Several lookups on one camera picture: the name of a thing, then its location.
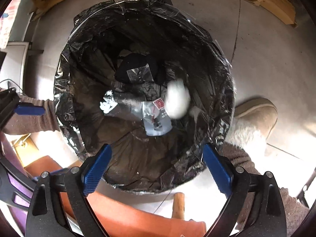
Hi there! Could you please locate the black plastic bag trash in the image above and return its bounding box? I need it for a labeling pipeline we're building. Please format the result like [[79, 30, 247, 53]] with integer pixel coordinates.
[[115, 53, 166, 85]]

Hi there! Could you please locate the grey striped wrapper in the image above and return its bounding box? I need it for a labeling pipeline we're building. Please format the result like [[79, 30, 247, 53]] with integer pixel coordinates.
[[142, 98, 172, 136]]

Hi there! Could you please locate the orange wooden chair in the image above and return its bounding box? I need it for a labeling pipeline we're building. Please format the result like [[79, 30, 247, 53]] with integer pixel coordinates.
[[24, 155, 207, 237]]

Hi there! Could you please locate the black lined trash bin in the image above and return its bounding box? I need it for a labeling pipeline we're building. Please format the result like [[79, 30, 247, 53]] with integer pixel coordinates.
[[54, 0, 234, 193]]

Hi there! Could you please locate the right fuzzy slipper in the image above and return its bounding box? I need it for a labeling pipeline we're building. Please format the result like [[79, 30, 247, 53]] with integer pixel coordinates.
[[225, 97, 278, 153]]

